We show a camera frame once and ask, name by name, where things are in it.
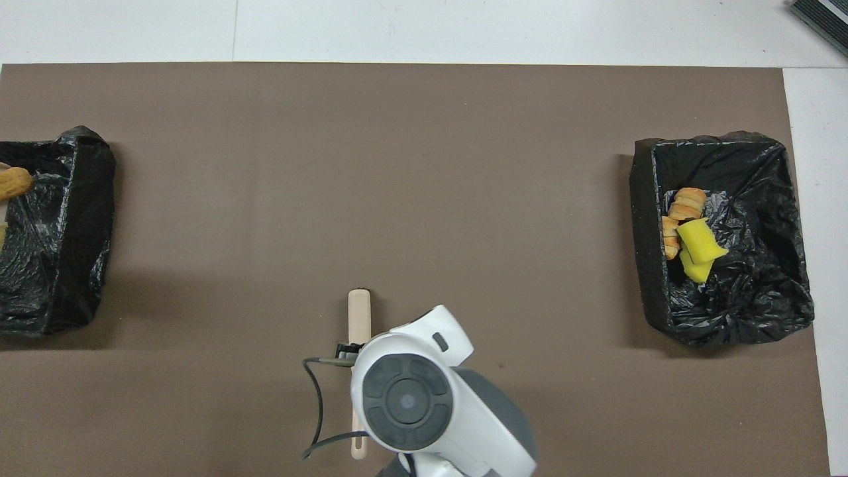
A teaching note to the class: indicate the black bag-lined bin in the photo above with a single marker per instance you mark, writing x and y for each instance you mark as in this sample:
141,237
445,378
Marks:
66,265
755,291

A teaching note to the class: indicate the brown table mat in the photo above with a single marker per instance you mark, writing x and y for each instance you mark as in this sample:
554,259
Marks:
331,165

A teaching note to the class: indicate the toy croissant bread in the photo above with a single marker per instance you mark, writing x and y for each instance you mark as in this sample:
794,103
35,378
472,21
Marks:
688,202
671,238

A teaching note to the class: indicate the dark ribbed box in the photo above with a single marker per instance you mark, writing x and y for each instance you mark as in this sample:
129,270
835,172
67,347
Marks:
825,20

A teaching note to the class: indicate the brown toy croquette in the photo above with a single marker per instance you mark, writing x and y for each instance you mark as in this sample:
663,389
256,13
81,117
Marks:
13,184

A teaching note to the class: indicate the beige hand brush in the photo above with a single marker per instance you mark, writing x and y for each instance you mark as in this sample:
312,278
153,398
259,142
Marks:
359,318

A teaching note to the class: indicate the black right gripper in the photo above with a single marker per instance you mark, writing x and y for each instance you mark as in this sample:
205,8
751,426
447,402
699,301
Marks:
349,351

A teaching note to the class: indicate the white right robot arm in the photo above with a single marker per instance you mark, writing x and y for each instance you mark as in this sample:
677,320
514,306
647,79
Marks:
430,331

